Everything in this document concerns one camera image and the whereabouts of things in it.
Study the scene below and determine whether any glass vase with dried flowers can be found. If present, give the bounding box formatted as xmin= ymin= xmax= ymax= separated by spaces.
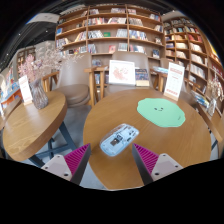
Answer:
xmin=206 ymin=71 xmax=224 ymax=118

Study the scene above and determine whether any tall wooden book shelf unit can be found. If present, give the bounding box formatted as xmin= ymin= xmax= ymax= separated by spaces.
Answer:
xmin=162 ymin=16 xmax=224 ymax=111

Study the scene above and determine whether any white framed red print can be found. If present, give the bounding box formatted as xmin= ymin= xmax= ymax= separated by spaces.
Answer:
xmin=108 ymin=59 xmax=137 ymax=86

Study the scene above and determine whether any colourful magazine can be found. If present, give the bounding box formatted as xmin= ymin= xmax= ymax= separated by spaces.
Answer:
xmin=191 ymin=89 xmax=211 ymax=109

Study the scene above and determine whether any wooden table with rim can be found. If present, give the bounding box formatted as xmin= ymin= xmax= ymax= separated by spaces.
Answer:
xmin=196 ymin=99 xmax=224 ymax=161

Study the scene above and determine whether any wide wooden book shelf unit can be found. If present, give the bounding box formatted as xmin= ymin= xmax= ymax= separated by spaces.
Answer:
xmin=54 ymin=3 xmax=165 ymax=68

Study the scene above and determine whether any small white table sign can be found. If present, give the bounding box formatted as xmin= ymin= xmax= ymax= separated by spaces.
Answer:
xmin=18 ymin=74 xmax=34 ymax=106

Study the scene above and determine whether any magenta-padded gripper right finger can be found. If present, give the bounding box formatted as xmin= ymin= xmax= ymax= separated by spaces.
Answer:
xmin=131 ymin=143 xmax=184 ymax=186

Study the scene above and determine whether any dark cover book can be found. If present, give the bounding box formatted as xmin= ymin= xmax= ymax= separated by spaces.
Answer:
xmin=134 ymin=68 xmax=151 ymax=88

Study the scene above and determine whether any round wooden side table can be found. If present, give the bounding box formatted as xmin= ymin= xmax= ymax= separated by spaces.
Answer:
xmin=2 ymin=90 xmax=78 ymax=168

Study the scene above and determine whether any green round mouse pad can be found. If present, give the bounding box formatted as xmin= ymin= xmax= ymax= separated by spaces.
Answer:
xmin=136 ymin=97 xmax=187 ymax=128

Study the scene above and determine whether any grey vase with pink flowers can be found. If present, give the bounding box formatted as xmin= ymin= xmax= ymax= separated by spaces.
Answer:
xmin=18 ymin=43 xmax=84 ymax=110

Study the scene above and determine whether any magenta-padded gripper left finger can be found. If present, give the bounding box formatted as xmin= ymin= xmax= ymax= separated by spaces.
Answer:
xmin=40 ymin=143 xmax=92 ymax=186

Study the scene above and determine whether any white sign on wooden base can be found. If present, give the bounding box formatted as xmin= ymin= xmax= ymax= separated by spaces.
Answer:
xmin=163 ymin=62 xmax=186 ymax=102

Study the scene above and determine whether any transparent computer mouse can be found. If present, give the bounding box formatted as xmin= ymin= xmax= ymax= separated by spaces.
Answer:
xmin=99 ymin=123 xmax=140 ymax=158

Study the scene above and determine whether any distant wooden book shelf unit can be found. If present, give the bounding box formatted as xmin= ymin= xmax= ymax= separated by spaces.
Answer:
xmin=16 ymin=46 xmax=37 ymax=74

